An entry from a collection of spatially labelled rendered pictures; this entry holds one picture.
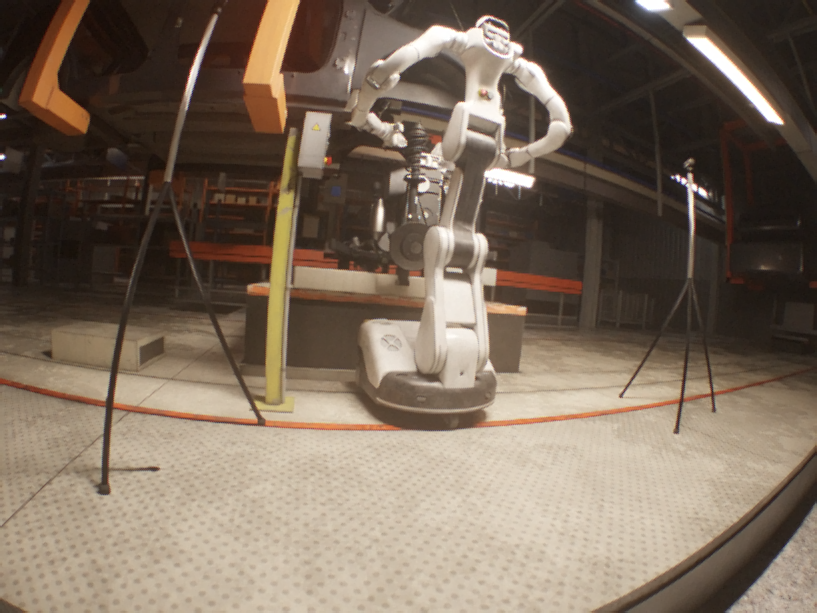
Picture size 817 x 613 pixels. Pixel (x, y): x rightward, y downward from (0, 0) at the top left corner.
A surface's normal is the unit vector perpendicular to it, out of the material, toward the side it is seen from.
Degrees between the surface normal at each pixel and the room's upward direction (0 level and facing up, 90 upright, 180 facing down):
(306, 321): 90
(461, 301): 67
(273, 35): 90
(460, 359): 90
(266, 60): 90
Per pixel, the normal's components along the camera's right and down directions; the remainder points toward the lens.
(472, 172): 0.31, 0.42
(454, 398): 0.33, 0.07
